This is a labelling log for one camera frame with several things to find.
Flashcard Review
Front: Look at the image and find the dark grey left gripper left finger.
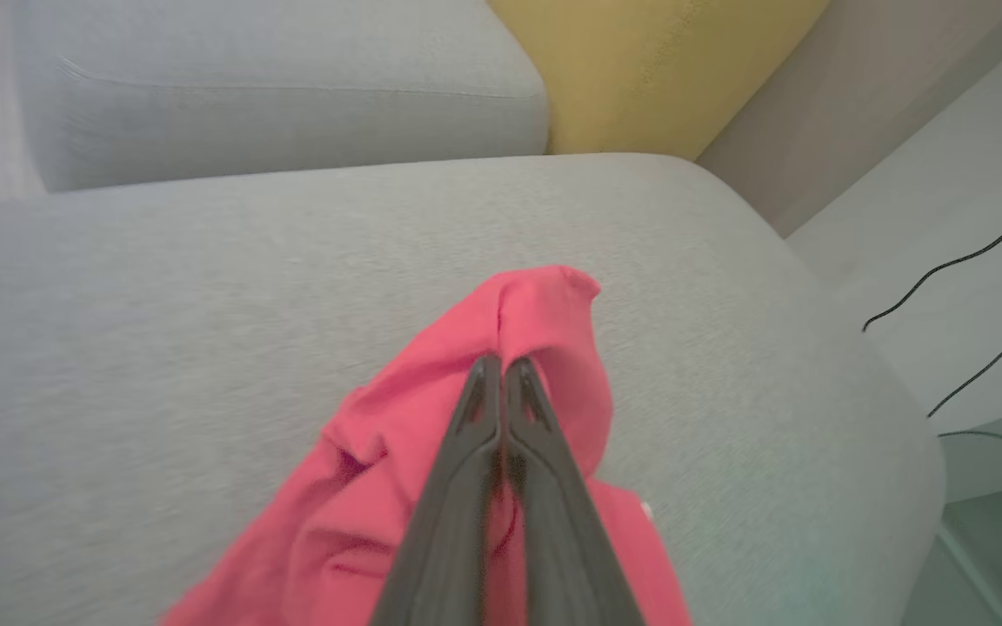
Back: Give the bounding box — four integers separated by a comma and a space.
371, 352, 503, 626

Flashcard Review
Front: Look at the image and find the red jersey with white trim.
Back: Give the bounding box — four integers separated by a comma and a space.
157, 265, 693, 626

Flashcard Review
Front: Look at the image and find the large grey sofa seat cushion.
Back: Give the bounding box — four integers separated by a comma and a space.
0, 152, 947, 626

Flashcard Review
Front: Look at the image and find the large yellow sofa back cushion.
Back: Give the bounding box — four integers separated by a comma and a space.
487, 0, 832, 163

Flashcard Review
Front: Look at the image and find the thin black cable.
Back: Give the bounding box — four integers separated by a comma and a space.
938, 413, 1002, 442
862, 204, 1002, 334
927, 302, 1002, 419

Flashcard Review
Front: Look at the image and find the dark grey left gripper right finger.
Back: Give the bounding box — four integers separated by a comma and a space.
504, 355, 646, 626

